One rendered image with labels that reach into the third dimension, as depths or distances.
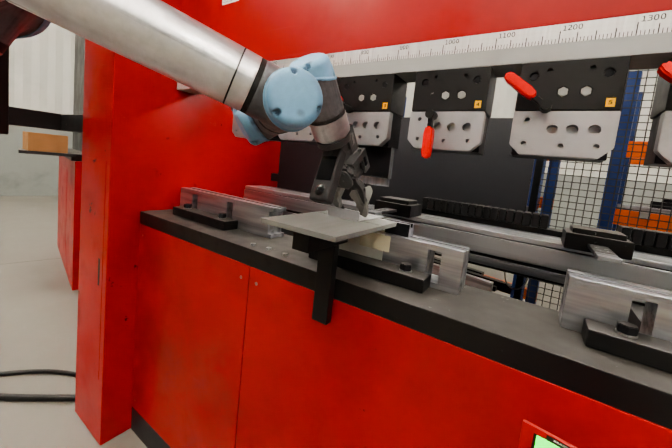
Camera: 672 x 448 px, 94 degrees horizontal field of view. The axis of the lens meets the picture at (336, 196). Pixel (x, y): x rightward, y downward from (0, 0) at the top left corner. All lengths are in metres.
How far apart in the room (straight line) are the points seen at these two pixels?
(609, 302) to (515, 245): 0.31
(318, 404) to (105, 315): 0.87
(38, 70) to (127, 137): 6.44
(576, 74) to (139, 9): 0.65
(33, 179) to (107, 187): 6.40
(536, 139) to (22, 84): 7.55
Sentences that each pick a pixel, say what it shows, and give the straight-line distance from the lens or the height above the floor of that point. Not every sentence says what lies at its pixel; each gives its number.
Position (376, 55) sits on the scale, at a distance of 0.81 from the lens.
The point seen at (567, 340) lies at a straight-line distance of 0.68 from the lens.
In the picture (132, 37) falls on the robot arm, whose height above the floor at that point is 1.23.
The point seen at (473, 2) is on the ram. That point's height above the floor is 1.47.
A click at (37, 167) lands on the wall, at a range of 7.68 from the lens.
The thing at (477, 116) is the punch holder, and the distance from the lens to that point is 0.69.
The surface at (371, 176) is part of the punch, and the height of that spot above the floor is 1.10.
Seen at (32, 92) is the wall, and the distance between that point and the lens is 7.69.
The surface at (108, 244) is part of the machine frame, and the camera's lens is 1.35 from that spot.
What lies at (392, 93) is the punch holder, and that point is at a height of 1.29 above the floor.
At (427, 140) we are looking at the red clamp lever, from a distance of 0.67.
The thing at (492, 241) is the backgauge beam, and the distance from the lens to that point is 0.96.
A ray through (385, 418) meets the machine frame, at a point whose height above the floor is 0.63.
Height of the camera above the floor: 1.12
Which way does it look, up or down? 6 degrees down
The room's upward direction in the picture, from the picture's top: 6 degrees clockwise
